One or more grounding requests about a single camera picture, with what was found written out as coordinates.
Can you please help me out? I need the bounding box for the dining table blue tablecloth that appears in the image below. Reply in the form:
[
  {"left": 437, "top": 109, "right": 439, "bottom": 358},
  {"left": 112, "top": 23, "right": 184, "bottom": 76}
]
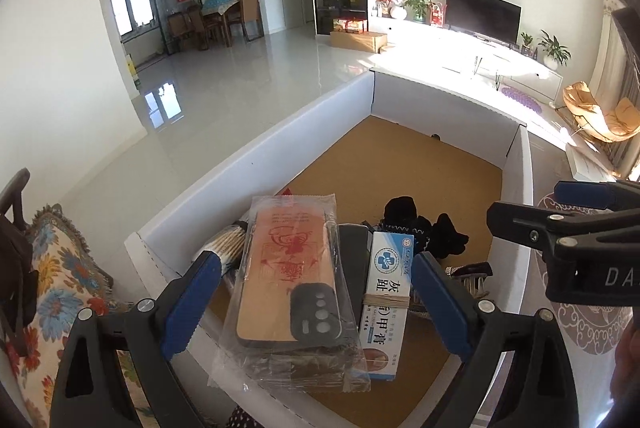
[{"left": 200, "top": 0, "right": 241, "bottom": 46}]

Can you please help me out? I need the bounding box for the grey white curtain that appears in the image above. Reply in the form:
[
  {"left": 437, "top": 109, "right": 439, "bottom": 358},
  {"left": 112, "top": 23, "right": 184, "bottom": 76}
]
[{"left": 585, "top": 0, "right": 640, "bottom": 181}]

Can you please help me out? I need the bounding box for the large plant white pot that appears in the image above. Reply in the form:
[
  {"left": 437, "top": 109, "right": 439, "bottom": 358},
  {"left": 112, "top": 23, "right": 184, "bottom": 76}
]
[{"left": 537, "top": 31, "right": 572, "bottom": 70}]

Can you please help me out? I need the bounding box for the floral fringed cushion cloth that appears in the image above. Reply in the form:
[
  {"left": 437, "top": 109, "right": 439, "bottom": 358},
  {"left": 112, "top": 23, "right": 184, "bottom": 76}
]
[{"left": 10, "top": 203, "right": 151, "bottom": 428}]

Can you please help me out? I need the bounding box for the white board panel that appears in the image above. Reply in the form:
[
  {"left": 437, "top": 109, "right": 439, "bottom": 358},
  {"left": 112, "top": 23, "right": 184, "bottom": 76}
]
[{"left": 124, "top": 71, "right": 536, "bottom": 428}]

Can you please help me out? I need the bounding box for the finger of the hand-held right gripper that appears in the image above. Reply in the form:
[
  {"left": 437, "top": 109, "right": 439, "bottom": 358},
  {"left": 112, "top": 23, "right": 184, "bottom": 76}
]
[
  {"left": 486, "top": 201, "right": 640, "bottom": 260},
  {"left": 552, "top": 179, "right": 640, "bottom": 215}
]

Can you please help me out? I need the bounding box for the blue white medicine box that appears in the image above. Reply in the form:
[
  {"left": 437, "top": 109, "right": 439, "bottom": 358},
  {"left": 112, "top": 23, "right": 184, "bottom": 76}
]
[{"left": 357, "top": 231, "right": 418, "bottom": 381}]

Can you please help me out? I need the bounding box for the black television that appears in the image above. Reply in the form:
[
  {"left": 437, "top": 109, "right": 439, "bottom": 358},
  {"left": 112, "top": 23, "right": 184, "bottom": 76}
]
[{"left": 446, "top": 0, "right": 522, "bottom": 45}]

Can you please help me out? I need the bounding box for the person's right hand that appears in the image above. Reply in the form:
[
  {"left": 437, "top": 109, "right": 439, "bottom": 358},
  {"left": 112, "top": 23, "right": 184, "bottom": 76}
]
[{"left": 609, "top": 321, "right": 640, "bottom": 411}]

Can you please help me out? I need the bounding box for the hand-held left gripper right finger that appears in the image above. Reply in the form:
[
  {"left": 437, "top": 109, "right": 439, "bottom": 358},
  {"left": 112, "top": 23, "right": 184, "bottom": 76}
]
[{"left": 412, "top": 251, "right": 581, "bottom": 428}]

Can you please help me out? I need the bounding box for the purple floor mat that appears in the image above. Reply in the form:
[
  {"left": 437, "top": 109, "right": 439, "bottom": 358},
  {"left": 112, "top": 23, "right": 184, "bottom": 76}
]
[{"left": 500, "top": 86, "right": 546, "bottom": 115}]

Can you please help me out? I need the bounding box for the black velvet cloth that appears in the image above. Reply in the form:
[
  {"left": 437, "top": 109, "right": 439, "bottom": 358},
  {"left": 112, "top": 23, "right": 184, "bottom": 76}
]
[{"left": 382, "top": 195, "right": 471, "bottom": 260}]

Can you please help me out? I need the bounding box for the cotton swab pack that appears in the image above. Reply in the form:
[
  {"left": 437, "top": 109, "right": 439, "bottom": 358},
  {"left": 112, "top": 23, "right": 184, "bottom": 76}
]
[{"left": 192, "top": 221, "right": 251, "bottom": 294}]

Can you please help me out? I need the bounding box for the window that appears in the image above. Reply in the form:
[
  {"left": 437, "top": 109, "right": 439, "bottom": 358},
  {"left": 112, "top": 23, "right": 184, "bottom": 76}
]
[{"left": 109, "top": 0, "right": 153, "bottom": 36}]

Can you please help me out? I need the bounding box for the orange lounge chair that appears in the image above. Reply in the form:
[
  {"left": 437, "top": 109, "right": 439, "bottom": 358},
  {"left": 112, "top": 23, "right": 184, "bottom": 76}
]
[{"left": 562, "top": 81, "right": 640, "bottom": 144}]

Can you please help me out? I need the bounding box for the white tv console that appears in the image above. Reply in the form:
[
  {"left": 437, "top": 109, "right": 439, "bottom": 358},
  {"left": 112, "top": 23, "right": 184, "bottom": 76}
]
[{"left": 372, "top": 16, "right": 563, "bottom": 104}]

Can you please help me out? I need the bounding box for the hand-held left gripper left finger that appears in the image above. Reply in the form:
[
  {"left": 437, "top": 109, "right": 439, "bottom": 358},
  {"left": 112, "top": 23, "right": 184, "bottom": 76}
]
[{"left": 50, "top": 251, "right": 223, "bottom": 428}]

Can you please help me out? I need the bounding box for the orange phone case packet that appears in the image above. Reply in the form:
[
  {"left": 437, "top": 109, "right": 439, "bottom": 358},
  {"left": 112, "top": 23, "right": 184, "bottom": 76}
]
[{"left": 212, "top": 193, "right": 373, "bottom": 394}]

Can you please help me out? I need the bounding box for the brown cardboard box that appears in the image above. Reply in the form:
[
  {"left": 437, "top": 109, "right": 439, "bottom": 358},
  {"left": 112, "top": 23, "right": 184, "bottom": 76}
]
[{"left": 330, "top": 30, "right": 388, "bottom": 54}]

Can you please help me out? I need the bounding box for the green leafy potted plant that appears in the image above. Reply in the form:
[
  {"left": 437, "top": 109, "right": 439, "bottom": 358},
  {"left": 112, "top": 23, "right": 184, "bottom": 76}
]
[{"left": 404, "top": 0, "right": 435, "bottom": 23}]

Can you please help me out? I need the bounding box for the black polka dot clothing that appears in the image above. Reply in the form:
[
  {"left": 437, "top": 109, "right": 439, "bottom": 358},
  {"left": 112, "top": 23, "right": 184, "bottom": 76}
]
[{"left": 225, "top": 408, "right": 281, "bottom": 428}]

